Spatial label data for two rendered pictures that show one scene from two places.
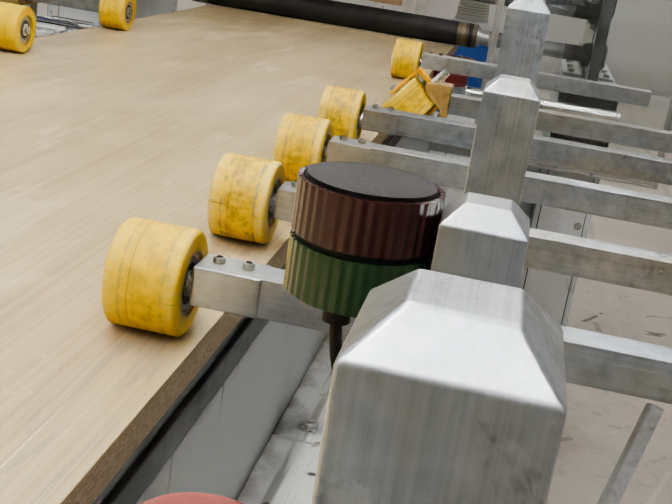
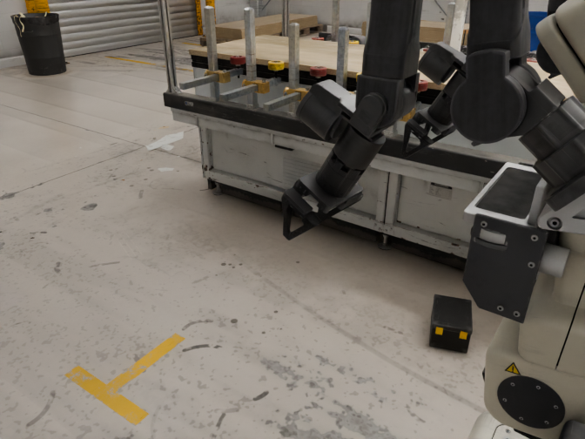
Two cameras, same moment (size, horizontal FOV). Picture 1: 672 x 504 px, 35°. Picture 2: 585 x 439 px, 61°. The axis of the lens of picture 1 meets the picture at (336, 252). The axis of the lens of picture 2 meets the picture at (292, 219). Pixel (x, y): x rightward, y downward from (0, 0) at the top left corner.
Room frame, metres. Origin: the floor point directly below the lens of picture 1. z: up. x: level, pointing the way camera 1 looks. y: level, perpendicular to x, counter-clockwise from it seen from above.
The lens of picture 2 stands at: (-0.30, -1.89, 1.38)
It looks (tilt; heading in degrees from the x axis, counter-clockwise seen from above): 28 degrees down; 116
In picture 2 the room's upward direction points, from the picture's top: straight up
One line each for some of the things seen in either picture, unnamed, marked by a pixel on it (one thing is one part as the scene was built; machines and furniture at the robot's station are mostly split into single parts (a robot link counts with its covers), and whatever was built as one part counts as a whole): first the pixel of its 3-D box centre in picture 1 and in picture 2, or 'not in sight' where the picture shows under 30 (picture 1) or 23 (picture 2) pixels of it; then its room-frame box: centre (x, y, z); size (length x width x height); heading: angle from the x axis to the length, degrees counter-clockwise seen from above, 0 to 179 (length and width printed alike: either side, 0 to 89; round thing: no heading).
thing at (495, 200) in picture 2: not in sight; (530, 221); (-0.27, -1.07, 0.99); 0.28 x 0.16 x 0.22; 81
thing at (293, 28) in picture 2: not in sight; (293, 78); (-1.33, 0.19, 0.88); 0.04 x 0.04 x 0.48; 82
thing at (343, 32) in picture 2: not in sight; (341, 85); (-1.08, 0.15, 0.88); 0.04 x 0.04 x 0.48; 82
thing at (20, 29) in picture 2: not in sight; (40, 43); (-6.19, 2.67, 0.36); 0.59 x 0.58 x 0.73; 172
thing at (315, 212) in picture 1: (368, 208); not in sight; (0.41, -0.01, 1.10); 0.06 x 0.06 x 0.02
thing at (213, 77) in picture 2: not in sight; (212, 78); (-1.79, 0.21, 0.83); 0.43 x 0.03 x 0.04; 82
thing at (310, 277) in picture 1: (358, 266); not in sight; (0.41, -0.01, 1.08); 0.06 x 0.06 x 0.02
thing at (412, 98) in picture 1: (408, 105); not in sight; (1.71, -0.08, 0.93); 0.09 x 0.08 x 0.09; 82
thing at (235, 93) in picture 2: not in sight; (252, 89); (-1.54, 0.17, 0.81); 0.43 x 0.03 x 0.04; 82
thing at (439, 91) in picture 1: (419, 95); not in sight; (1.70, -0.10, 0.95); 0.10 x 0.04 x 0.10; 82
